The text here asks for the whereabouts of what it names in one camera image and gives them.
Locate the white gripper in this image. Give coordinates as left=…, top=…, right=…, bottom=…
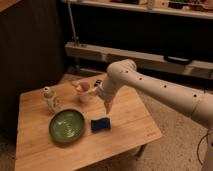
left=96, top=77, right=118, bottom=114

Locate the green ceramic bowl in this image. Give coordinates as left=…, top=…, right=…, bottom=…
left=49, top=109, right=85, bottom=143

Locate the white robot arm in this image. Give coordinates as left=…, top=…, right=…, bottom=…
left=96, top=59, right=213, bottom=171

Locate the blue sponge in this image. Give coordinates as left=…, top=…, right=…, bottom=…
left=91, top=117, right=111, bottom=133

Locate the white cup with contents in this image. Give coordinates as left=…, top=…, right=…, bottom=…
left=72, top=82, right=95, bottom=103

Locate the wooden table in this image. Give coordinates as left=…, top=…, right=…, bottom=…
left=15, top=83, right=162, bottom=171

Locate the wooden lower shelf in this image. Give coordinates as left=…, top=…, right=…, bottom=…
left=65, top=42, right=213, bottom=80

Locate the wooden shelf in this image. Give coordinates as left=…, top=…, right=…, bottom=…
left=65, top=42, right=213, bottom=80
left=61, top=0, right=213, bottom=20

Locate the white figurine bottle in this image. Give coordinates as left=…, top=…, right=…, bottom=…
left=43, top=87, right=60, bottom=114

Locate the metal stand pole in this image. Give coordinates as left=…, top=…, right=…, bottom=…
left=67, top=0, right=80, bottom=46

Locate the wooden upper shelf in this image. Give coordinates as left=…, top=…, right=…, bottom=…
left=61, top=0, right=213, bottom=20

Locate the black handle on shelf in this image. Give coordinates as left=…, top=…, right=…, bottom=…
left=163, top=56, right=193, bottom=65

